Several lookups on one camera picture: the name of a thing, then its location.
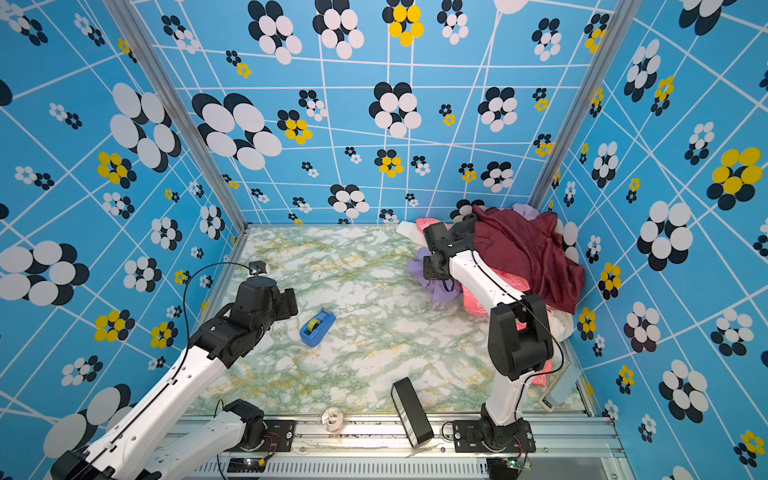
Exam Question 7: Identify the maroon cloth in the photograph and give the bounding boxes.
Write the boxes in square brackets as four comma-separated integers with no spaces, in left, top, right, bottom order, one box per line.
[473,206,586,314]

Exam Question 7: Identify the blue tape dispenser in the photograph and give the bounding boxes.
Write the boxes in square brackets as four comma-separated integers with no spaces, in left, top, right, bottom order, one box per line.
[299,308,336,348]

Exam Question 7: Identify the light lavender cloth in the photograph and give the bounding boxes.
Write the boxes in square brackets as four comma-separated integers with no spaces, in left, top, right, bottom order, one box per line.
[512,203,540,221]

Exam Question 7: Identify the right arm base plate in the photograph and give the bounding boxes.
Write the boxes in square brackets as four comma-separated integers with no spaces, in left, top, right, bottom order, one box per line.
[452,419,536,455]

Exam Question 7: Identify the grey small box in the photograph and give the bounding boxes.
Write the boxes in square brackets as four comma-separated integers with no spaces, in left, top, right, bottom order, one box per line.
[538,362,580,412]

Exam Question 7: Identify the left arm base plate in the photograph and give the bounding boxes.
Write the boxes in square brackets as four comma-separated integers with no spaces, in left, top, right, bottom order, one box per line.
[229,418,297,453]

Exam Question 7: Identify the aluminium front rail frame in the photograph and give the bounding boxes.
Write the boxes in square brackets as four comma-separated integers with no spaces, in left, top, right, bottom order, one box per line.
[161,415,634,479]

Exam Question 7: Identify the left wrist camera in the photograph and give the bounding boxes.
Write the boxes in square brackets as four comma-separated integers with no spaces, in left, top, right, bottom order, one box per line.
[248,260,269,276]

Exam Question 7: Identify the clear round lens knob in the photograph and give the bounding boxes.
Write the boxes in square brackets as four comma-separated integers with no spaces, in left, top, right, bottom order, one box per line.
[321,407,344,433]

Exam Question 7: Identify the dark grey cloth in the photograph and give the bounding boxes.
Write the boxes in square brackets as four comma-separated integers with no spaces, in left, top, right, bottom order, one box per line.
[448,214,478,241]

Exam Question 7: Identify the black rectangular light panel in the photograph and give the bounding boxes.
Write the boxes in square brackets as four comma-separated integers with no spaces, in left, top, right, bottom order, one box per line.
[391,378,434,448]

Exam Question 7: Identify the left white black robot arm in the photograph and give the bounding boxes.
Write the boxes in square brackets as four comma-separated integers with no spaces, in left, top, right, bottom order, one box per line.
[50,275,299,479]

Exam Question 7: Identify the pink printed cloth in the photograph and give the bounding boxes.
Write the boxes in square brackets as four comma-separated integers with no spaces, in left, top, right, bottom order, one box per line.
[439,250,557,384]

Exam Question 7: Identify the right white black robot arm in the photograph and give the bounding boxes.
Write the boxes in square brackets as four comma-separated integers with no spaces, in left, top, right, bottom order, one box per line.
[423,222,559,453]

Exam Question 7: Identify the purple cloth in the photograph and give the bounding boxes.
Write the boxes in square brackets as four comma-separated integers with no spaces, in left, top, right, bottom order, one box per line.
[406,247,462,303]

